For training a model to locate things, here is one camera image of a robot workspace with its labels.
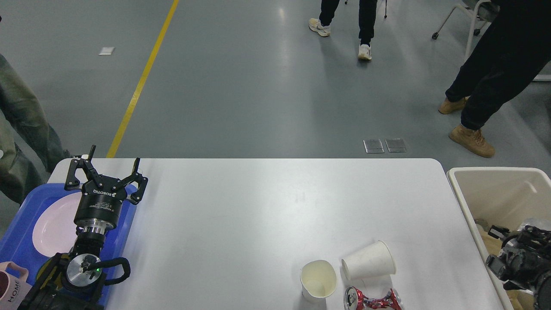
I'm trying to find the metal floor socket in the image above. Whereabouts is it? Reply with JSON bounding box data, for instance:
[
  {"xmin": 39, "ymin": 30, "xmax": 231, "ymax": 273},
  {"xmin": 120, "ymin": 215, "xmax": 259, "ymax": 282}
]
[
  {"xmin": 363, "ymin": 139, "xmax": 385, "ymax": 154},
  {"xmin": 384, "ymin": 139, "xmax": 407, "ymax": 153}
]

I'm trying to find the pink plate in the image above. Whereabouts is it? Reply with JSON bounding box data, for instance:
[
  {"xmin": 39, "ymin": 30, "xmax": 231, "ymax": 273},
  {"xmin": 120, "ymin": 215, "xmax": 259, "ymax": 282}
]
[{"xmin": 32, "ymin": 192, "xmax": 81, "ymax": 257}]

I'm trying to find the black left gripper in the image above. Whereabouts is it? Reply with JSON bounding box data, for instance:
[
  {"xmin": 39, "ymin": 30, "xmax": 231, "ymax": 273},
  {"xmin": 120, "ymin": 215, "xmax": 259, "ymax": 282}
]
[{"xmin": 64, "ymin": 145, "xmax": 149, "ymax": 233}]

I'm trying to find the person in white sneakers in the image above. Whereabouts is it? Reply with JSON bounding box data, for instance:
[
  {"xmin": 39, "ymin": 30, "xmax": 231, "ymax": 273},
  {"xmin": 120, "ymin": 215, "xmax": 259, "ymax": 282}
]
[{"xmin": 308, "ymin": 0, "xmax": 378, "ymax": 61}]

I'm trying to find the beige plastic bin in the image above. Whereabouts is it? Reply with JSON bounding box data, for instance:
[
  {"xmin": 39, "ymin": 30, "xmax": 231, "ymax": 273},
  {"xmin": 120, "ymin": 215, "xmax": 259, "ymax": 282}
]
[{"xmin": 447, "ymin": 167, "xmax": 551, "ymax": 310}]

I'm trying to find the person in green trousers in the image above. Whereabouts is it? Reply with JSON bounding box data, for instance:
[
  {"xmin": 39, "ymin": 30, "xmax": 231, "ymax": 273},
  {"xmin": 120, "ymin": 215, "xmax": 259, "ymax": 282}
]
[{"xmin": 0, "ymin": 56, "xmax": 71, "ymax": 204}]

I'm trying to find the aluminium foil sheet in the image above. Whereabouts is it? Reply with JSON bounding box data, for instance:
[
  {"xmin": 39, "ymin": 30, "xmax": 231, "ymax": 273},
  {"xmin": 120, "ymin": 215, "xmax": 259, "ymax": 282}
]
[{"xmin": 517, "ymin": 217, "xmax": 551, "ymax": 231}]

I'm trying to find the clear plastic bottle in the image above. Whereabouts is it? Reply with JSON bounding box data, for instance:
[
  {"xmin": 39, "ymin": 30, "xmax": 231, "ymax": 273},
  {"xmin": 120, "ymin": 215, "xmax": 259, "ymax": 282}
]
[{"xmin": 474, "ymin": 219, "xmax": 491, "ymax": 233}]

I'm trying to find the right metal floor socket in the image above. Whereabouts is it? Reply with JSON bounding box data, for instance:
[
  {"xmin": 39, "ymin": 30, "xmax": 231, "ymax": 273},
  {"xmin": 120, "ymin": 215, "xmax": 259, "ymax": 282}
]
[{"xmin": 384, "ymin": 139, "xmax": 407, "ymax": 153}]

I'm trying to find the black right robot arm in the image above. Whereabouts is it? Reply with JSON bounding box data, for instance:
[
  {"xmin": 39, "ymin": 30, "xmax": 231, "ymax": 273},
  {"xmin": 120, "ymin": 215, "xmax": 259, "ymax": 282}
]
[{"xmin": 486, "ymin": 225, "xmax": 551, "ymax": 310}]

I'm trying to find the white metal bar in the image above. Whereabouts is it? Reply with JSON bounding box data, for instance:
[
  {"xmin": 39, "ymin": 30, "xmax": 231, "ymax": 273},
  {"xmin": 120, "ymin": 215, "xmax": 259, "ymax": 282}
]
[{"xmin": 532, "ymin": 74, "xmax": 551, "ymax": 82}]

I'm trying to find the white paper cup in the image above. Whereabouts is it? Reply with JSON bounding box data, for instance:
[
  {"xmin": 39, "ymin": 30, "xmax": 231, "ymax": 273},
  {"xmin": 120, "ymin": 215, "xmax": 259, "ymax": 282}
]
[
  {"xmin": 300, "ymin": 260, "xmax": 337, "ymax": 304},
  {"xmin": 342, "ymin": 241, "xmax": 397, "ymax": 281}
]

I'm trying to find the crushed red soda can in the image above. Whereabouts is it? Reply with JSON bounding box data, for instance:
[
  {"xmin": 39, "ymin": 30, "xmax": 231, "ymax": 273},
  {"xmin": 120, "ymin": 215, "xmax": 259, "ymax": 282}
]
[{"xmin": 343, "ymin": 286, "xmax": 405, "ymax": 310}]

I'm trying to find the blue plastic tray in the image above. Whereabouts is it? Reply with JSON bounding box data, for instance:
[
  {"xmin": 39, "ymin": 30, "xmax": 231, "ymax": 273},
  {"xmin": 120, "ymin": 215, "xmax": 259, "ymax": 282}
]
[{"xmin": 1, "ymin": 184, "xmax": 136, "ymax": 310}]

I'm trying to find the white frame chair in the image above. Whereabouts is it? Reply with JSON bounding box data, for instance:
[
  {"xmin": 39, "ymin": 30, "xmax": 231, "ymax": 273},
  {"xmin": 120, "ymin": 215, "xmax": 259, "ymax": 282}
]
[{"xmin": 431, "ymin": 0, "xmax": 499, "ymax": 60}]

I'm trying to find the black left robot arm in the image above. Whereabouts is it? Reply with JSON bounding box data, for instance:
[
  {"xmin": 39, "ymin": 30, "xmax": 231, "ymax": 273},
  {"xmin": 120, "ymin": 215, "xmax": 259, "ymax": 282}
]
[{"xmin": 19, "ymin": 145, "xmax": 148, "ymax": 310}]

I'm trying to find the left metal floor socket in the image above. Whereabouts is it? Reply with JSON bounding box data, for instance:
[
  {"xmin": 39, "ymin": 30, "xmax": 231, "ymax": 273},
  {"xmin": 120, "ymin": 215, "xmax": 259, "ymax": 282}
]
[{"xmin": 363, "ymin": 139, "xmax": 385, "ymax": 154}]

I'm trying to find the person in tan boots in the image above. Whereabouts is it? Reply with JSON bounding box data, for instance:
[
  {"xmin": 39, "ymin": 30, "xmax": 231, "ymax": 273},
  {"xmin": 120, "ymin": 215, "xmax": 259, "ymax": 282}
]
[{"xmin": 439, "ymin": 0, "xmax": 551, "ymax": 158}]

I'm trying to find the brown paper bag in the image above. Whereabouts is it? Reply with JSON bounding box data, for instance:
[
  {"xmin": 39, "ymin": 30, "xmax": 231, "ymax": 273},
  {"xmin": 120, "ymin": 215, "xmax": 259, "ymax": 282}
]
[{"xmin": 477, "ymin": 224, "xmax": 524, "ymax": 310}]

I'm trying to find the pink ribbed mug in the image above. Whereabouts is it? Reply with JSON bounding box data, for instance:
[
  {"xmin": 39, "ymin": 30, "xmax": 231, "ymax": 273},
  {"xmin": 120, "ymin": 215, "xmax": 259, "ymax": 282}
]
[{"xmin": 0, "ymin": 261, "xmax": 33, "ymax": 310}]

